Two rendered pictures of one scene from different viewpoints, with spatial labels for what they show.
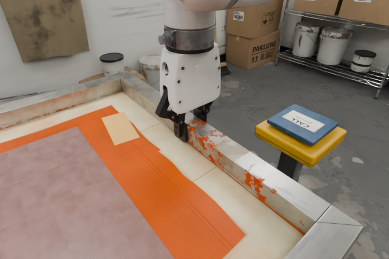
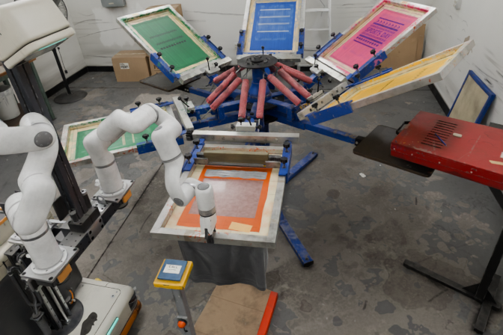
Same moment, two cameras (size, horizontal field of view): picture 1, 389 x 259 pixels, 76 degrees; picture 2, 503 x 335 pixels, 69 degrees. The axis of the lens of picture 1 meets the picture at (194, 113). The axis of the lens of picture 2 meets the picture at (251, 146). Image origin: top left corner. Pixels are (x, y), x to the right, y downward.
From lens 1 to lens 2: 1.81 m
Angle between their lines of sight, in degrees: 106
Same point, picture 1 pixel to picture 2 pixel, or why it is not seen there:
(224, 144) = (192, 232)
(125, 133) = (234, 226)
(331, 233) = (156, 226)
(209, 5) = not seen: hidden behind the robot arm
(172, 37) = not seen: hidden behind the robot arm
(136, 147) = (224, 225)
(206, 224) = (186, 221)
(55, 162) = (240, 209)
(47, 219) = (221, 202)
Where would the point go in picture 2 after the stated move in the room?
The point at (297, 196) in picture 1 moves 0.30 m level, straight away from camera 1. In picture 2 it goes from (165, 230) to (162, 284)
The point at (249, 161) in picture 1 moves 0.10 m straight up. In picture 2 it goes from (182, 232) to (178, 215)
